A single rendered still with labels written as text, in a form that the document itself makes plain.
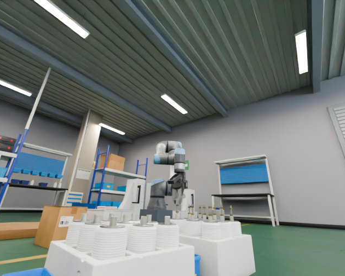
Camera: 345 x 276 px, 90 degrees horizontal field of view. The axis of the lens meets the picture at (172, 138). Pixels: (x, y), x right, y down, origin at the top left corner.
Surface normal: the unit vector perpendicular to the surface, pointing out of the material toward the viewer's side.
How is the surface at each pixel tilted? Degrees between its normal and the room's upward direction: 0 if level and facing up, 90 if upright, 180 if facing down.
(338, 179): 90
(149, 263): 90
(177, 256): 90
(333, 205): 90
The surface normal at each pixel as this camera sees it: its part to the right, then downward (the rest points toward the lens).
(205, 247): -0.70, -0.29
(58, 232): 0.83, -0.21
